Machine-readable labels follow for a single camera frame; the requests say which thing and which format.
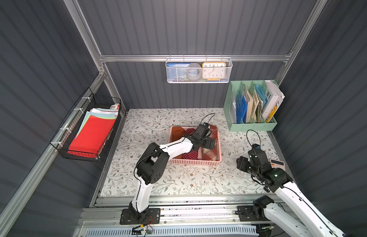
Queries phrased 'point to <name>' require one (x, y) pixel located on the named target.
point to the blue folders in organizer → (241, 110)
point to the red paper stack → (94, 132)
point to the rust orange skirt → (177, 133)
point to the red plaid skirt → (212, 155)
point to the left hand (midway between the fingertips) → (208, 140)
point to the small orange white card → (276, 164)
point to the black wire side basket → (69, 131)
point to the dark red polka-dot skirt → (192, 155)
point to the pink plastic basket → (199, 156)
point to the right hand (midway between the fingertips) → (244, 161)
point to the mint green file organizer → (251, 105)
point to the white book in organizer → (276, 98)
